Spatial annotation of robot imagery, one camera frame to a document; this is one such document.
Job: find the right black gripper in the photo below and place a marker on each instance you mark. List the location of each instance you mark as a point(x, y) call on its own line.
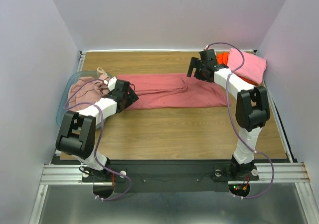
point(197, 67)

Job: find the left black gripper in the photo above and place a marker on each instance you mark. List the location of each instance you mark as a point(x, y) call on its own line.
point(132, 98)

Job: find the rose red t shirt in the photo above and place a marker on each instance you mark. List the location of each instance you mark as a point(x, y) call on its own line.
point(174, 90)

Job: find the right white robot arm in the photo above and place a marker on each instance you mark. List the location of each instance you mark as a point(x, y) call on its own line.
point(252, 108)

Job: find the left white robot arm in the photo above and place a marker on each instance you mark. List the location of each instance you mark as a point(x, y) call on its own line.
point(76, 136)

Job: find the folded orange t shirt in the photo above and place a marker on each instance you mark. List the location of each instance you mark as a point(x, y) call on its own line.
point(222, 58)

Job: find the beige t shirt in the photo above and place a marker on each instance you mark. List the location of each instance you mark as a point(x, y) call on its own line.
point(101, 72)

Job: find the dusty pink t shirt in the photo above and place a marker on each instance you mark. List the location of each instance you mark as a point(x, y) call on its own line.
point(84, 92)

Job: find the folded pink t shirt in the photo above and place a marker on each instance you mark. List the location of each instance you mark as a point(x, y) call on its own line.
point(253, 68)

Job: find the clear blue plastic bin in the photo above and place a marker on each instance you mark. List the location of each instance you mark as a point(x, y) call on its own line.
point(72, 80)

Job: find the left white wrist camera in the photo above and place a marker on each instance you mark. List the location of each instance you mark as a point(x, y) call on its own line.
point(111, 83)

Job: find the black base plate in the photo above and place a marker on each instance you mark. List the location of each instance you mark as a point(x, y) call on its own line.
point(150, 176)

